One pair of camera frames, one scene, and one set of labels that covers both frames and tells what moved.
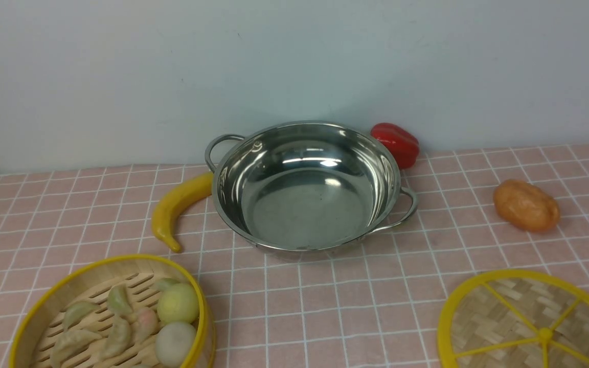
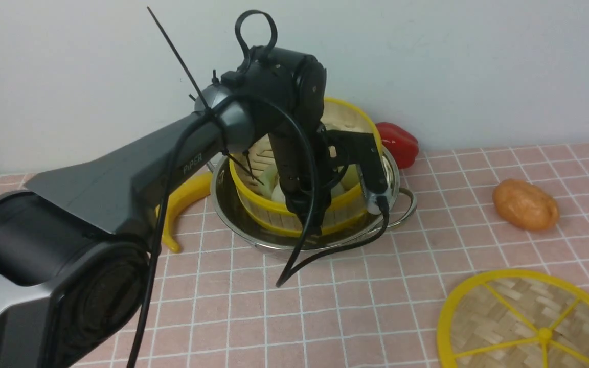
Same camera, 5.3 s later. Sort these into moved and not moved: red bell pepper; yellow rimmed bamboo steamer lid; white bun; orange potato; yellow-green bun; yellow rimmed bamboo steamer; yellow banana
Moved: yellow rimmed bamboo steamer; white bun; yellow-green bun
Not moved: yellow banana; orange potato; red bell pepper; yellow rimmed bamboo steamer lid
